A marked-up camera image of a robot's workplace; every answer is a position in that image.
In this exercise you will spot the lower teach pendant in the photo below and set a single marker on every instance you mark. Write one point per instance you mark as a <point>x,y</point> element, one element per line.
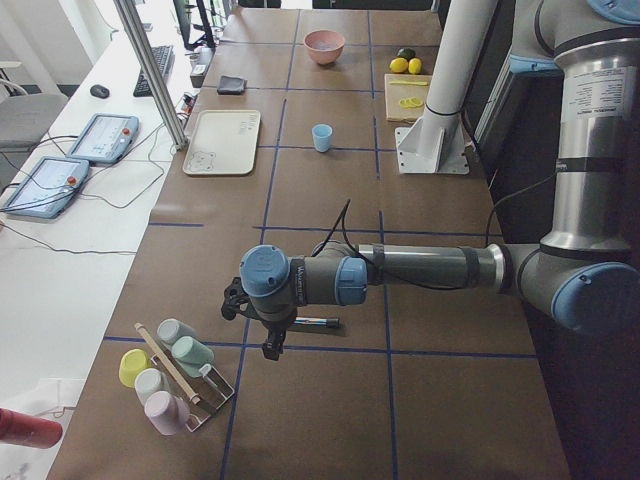
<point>49,188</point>

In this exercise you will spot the wooden cutting board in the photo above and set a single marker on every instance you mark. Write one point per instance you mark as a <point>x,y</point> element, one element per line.
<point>405,96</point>

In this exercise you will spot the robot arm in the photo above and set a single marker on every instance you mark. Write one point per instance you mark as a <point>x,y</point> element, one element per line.
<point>326,170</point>

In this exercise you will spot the red bottle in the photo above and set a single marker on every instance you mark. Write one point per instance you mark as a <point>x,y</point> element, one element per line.
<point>27,430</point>

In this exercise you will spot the pink cup on rack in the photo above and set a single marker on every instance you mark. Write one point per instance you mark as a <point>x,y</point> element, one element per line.
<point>167,413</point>

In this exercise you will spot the light blue cup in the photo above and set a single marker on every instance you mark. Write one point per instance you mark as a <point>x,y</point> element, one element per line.
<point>322,135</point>

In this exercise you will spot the steel muddler black tip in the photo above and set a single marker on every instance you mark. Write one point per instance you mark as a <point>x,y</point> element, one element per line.
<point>330,323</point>

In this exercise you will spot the white cup on rack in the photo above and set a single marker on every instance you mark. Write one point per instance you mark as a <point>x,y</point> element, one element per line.
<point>150,381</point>

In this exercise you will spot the folded grey cloth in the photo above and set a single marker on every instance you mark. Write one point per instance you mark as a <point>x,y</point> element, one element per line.
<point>231,85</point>

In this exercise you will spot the white wire cup rack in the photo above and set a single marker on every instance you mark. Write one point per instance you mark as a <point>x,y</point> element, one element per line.
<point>205,396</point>

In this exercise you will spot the aluminium frame post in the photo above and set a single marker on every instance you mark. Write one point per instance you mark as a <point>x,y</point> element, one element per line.
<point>133,27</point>

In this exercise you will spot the grey cup on rack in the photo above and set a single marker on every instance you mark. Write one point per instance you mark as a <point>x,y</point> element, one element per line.
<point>170,330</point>

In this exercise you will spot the yellow knife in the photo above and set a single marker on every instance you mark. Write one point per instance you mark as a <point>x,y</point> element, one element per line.
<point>409,83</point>

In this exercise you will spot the mint green cup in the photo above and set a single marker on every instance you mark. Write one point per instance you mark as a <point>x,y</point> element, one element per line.
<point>191,355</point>

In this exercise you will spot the cream bear tray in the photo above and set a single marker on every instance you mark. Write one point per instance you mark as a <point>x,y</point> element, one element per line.
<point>223,143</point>

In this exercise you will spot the yellow cup on rack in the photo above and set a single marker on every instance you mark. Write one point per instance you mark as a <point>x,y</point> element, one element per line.
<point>132,363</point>

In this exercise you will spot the pink bowl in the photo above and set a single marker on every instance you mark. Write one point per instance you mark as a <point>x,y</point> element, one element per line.
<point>324,47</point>

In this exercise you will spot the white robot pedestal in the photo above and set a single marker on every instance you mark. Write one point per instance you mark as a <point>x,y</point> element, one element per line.
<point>434,144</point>

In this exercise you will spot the upper teach pendant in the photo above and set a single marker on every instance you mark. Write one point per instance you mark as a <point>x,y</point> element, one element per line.
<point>105,138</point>

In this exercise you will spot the green avocado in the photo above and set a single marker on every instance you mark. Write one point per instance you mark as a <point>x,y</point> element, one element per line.
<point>406,53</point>

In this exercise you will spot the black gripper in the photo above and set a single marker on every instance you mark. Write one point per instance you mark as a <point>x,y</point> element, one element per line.
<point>275,327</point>

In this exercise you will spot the black computer mouse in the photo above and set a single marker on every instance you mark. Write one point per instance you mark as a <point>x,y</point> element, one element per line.
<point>99,91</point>

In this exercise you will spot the teach pendant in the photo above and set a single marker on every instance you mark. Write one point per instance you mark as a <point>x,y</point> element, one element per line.
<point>49,188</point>
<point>105,138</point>

